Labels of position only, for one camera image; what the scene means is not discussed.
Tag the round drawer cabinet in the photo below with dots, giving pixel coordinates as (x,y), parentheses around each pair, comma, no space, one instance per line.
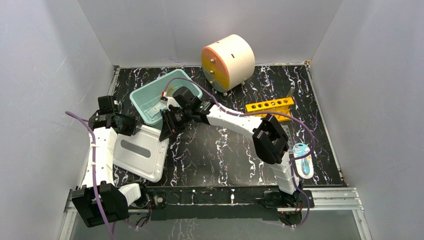
(227,63)

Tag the teal plastic bin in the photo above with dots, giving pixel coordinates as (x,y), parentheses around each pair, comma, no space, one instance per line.
(148,95)

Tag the large glass test tube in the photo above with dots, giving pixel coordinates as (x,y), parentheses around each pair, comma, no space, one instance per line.
(290,93)

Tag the blue correction tape package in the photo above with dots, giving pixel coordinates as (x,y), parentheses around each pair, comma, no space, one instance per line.
(304,166)

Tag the aluminium table frame rail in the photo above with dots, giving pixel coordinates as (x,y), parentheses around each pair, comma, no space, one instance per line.
(318,199)

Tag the yellow test tube rack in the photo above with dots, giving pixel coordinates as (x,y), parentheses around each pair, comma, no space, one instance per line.
(280,105)

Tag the test tube brush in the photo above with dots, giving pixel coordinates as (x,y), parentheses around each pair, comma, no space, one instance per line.
(170,90)

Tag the white sachet packet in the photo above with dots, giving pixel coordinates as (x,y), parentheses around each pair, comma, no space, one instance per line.
(156,109)

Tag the clear acrylic tube rack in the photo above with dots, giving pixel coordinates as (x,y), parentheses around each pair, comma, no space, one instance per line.
(290,138)

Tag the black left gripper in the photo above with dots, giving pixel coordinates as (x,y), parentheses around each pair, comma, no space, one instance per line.
(129,124)

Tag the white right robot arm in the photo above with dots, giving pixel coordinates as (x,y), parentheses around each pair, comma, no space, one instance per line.
(269,139)

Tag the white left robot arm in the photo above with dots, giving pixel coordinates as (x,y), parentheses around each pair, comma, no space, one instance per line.
(98,201)

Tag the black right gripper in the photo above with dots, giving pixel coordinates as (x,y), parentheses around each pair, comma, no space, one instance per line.
(168,127)

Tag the white bin lid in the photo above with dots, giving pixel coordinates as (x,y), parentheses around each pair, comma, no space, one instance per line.
(142,154)

